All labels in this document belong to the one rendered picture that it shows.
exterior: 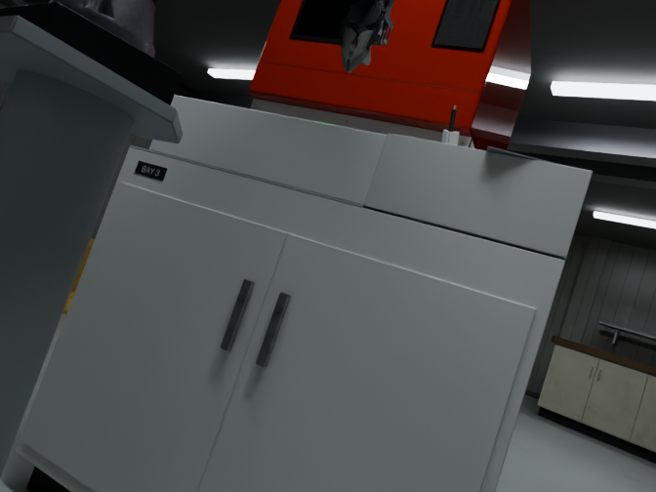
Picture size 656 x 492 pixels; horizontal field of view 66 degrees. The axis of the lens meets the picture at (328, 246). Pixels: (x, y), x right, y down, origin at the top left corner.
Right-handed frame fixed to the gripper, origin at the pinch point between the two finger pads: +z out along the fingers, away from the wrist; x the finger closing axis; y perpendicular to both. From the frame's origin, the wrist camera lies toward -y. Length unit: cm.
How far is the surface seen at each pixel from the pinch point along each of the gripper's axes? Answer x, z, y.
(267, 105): 59, -9, 58
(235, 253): 7.7, 44.6, -4.3
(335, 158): -6.3, 21.2, -4.0
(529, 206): -42.6, 22.0, -4.0
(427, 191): -25.6, 23.5, -4.0
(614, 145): -60, -141, 366
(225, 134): 20.7, 21.2, -4.0
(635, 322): -163, -46, 777
